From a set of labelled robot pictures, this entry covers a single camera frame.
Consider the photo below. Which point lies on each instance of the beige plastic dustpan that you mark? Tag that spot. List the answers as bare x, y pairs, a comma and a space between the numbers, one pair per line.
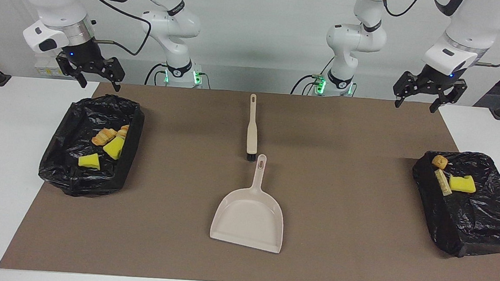
249, 218

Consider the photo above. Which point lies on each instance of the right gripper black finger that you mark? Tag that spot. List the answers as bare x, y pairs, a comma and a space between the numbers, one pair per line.
70, 68
116, 71

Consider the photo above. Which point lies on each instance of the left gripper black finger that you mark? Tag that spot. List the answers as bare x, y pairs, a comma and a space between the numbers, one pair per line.
403, 85
452, 94

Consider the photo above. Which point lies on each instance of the brown toy bread roll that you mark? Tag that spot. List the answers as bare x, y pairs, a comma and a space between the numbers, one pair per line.
439, 161

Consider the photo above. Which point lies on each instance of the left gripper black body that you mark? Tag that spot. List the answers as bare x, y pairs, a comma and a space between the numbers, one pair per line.
436, 78

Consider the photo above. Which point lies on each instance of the orange striped toy croissant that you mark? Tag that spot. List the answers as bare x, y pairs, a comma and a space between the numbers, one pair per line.
104, 137
443, 182

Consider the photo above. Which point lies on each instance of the brown table mat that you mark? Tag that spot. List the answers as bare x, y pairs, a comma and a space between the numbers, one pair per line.
356, 242

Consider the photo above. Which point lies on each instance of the black bag lined bin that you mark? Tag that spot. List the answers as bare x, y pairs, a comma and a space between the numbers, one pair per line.
65, 181
479, 224

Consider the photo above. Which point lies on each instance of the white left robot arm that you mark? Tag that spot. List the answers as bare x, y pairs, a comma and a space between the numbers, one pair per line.
474, 28

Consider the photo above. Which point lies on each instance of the white wall socket box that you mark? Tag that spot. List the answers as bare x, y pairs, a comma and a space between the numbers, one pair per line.
44, 69

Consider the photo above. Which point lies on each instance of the yellow sponge piece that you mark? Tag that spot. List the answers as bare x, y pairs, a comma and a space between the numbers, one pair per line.
113, 148
462, 184
89, 161

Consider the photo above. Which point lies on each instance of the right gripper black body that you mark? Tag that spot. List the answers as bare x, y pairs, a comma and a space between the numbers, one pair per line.
84, 54

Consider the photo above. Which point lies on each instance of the beige brush with black bristles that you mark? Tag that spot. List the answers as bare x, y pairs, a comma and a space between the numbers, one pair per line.
252, 132

